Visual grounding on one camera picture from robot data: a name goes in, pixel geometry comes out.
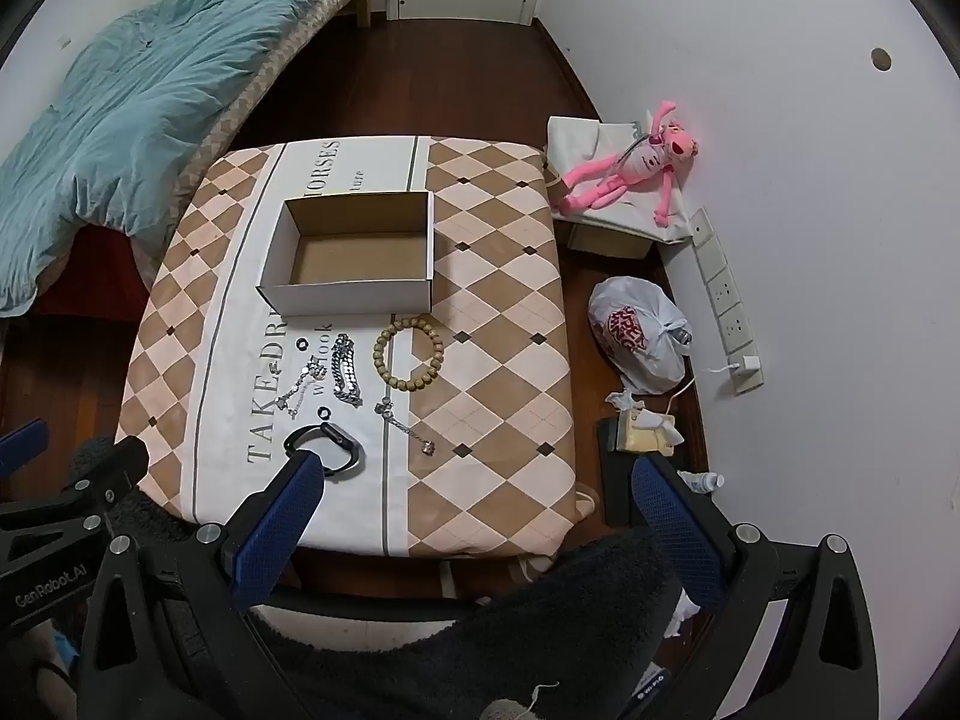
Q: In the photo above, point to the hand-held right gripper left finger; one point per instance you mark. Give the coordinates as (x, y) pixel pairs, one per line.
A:
(277, 532)

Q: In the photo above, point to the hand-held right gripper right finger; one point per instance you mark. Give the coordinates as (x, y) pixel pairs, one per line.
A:
(675, 540)

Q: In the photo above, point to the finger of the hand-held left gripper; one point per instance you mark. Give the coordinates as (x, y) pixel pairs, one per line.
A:
(112, 469)
(22, 446)

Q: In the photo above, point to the black smart watch band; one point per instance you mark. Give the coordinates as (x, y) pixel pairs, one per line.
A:
(349, 446)

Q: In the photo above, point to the white cardboard box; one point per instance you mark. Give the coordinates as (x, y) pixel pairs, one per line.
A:
(352, 259)

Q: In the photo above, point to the small white bottle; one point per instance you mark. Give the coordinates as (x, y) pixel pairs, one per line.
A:
(701, 481)

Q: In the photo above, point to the flat black box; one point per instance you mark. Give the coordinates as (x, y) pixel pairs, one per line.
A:
(619, 487)

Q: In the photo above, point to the tan paper packet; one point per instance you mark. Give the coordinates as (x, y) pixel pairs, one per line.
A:
(637, 436)

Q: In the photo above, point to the crumpled white tissue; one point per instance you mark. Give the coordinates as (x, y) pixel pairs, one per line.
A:
(626, 401)

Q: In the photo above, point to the white charger plug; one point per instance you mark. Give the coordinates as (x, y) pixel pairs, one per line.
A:
(750, 366)

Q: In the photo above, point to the white plastic bag red print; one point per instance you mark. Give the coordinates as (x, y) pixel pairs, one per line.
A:
(637, 330)

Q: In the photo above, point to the white power strip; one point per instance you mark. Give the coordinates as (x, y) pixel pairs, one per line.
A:
(724, 292)

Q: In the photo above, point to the checkered tablecloth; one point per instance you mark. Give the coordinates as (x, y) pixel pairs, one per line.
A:
(495, 315)

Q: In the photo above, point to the pink plush toy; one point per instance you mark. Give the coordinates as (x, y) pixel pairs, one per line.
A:
(637, 165)

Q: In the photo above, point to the bed with patterned sheet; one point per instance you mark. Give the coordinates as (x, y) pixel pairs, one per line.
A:
(247, 90)

